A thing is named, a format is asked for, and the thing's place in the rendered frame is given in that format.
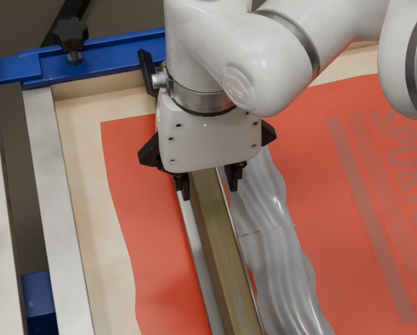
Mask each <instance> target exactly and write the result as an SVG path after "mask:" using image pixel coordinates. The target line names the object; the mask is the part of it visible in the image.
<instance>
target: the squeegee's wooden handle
mask: <svg viewBox="0 0 417 335"><path fill-rule="evenodd" d="M187 173H188V176H189V183H190V202H191V207H192V210H193V215H194V218H195V222H196V225H197V230H198V233H199V237H200V240H201V245H202V248H203V253H204V256H205V261H206V264H207V268H208V273H209V276H210V281H211V283H212V288H213V291H214V296H215V298H216V303H217V306H218V311H219V314H220V319H221V322H222V327H223V329H224V334H225V335H263V333H262V329H261V326H260V322H259V319H258V315H257V312H256V308H255V305H254V301H253V298H252V294H251V291H250V287H249V284H248V280H247V277H246V273H245V270H244V266H243V263H242V259H241V256H240V252H239V249H238V245H237V242H236V238H235V235H234V231H233V228H232V224H231V221H230V217H229V214H228V210H227V207H226V203H225V200H224V196H223V193H222V189H221V186H220V182H219V179H218V175H217V172H216V168H215V167H211V168H207V169H200V170H196V171H188V172H187Z"/></svg>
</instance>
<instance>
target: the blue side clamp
mask: <svg viewBox="0 0 417 335"><path fill-rule="evenodd" d="M139 49H143V50H145V51H147V52H149V53H151V58H152V61H153V65H154V66H160V65H161V63H162V62H163V61H165V60H167V59H166V46H165V27H160V28H156V29H148V30H144V31H136V32H132V33H124V34H120V35H112V36H108V37H100V38H96V39H88V40H86V41H85V42H84V48H83V49H82V50H77V51H78V52H79V53H80V54H81V57H82V63H80V64H79V65H78V66H72V65H69V63H68V57H67V54H69V53H70V51H68V52H67V53H66V52H64V51H62V47H61V46H59V45H53V46H49V47H41V48H37V49H29V50H25V51H19V52H18V56H27V55H33V54H39V58H40V62H41V70H42V78H36V79H31V80H24V81H23V86H24V88H33V87H38V86H44V85H49V84H56V83H60V82H68V81H72V80H79V79H83V78H91V77H95V76H102V75H107V74H113V73H118V72H125V71H129V70H137V69H141V66H140V63H139V58H138V55H137V51H138V50H139Z"/></svg>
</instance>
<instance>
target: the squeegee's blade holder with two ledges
mask: <svg viewBox="0 0 417 335"><path fill-rule="evenodd" d="M215 168H216V172H217V175H218V179H219V182H220V186H221V189H222V193H223V196H224V200H225V203H226V207H227V210H228V214H229V217H230V221H231V224H232V228H233V231H234V235H235V238H236V242H237V245H238V249H239V252H240V256H241V259H242V263H243V266H244V270H245V273H246V277H247V280H248V284H249V287H250V291H251V294H252V298H253V301H254V305H255V308H256V312H257V315H258V319H259V322H260V326H261V329H262V333H263V335H266V333H265V330H264V325H263V323H262V319H261V316H260V311H259V309H258V305H257V302H256V298H255V295H254V291H253V288H252V284H251V281H250V277H249V274H248V270H247V267H246V263H245V260H244V256H243V253H242V249H241V246H240V242H239V239H238V235H237V232H236V228H235V226H234V221H233V218H232V214H231V212H230V208H229V204H228V200H227V198H226V194H225V190H224V186H223V184H222V180H221V176H220V172H219V170H218V167H215ZM175 193H176V196H177V201H178V204H179V209H180V212H181V217H182V220H183V224H184V227H185V232H186V235H187V240H188V243H189V248H190V251H191V256H192V259H193V264H194V267H195V272H196V275H197V280H198V283H199V288H200V291H201V296H202V299H203V304H204V307H205V311H206V314H207V319H208V324H209V327H210V332H211V335H225V334H224V329H223V327H222V322H221V319H220V314H219V311H218V306H217V303H216V298H215V296H214V291H213V288H212V283H211V281H210V276H209V271H208V268H207V264H206V261H205V256H204V253H203V248H202V245H201V240H200V237H199V233H198V230H197V225H196V222H195V218H194V215H193V210H192V207H191V202H190V200H188V201H183V196H182V193H181V191H176V192H175Z"/></svg>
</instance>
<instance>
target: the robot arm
mask: <svg viewBox="0 0 417 335"><path fill-rule="evenodd" d="M163 8H164V20H165V46H166V59H167V60H165V64H164V67H165V68H164V69H163V71H161V72H159V73H158V74H152V75H151V80H152V84H153V88H154V89H155V88H160V90H159V95H158V99H157V108H156V117H155V131H156V133H155V134H154V135H153V136H152V137H151V139H150V140H149V141H148V142H147V143H146V144H145V145H144V146H143V147H142V148H141V149H140V151H138V153H137V156H138V159H139V163H140V164H141V165H145V166H150V167H157V169H158V170H160V171H163V172H165V173H168V174H170V175H172V176H173V185H174V188H175V191H181V193H182V196H183V201H188V200H190V183H189V176H188V173H187V172H188V171H196V170H200V169H207V168H213V167H218V166H224V170H225V174H226V177H227V180H228V184H229V187H230V190H231V191H232V192H234V191H238V179H242V169H243V168H245V167H246V166H247V160H250V159H252V158H254V157H255V156H257V155H258V154H259V152H260V150H261V147H262V146H263V147H264V146H265V145H267V144H269V143H270V142H272V141H274V140H275V139H276V138H277V136H276V132H275V130H274V127H273V126H271V125H270V124H269V123H267V122H266V121H264V120H263V119H261V118H269V117H272V116H275V115H277V114H279V113H280V112H282V111H283V110H285V109H286V108H287V107H288V106H289V105H290V104H291V103H292V102H293V101H294V100H295V99H296V98H297V97H298V96H299V95H300V94H301V93H302V92H303V91H304V90H305V89H306V88H307V87H308V86H309V85H310V84H311V83H312V82H313V81H314V80H315V79H316V78H317V77H318V76H319V75H320V74H321V73H322V72H323V71H324V70H325V69H326V68H327V67H328V66H329V65H330V64H331V63H332V62H333V61H334V60H335V59H336V58H337V57H338V56H339V55H340V54H341V53H342V52H343V51H344V50H345V49H346V48H347V47H349V46H350V44H352V43H356V42H361V41H374V42H379V44H378V53H377V70H378V79H379V82H380V86H381V88H382V92H383V94H384V97H385V98H386V100H387V102H388V103H389V104H390V105H391V107H392V108H393V109H394V110H395V111H396V112H398V113H399V114H401V115H403V116H404V117H406V118H409V119H412V120H417V0H267V1H266V2H264V3H263V4H262V5H261V6H260V7H259V8H257V10H255V11H252V0H163Z"/></svg>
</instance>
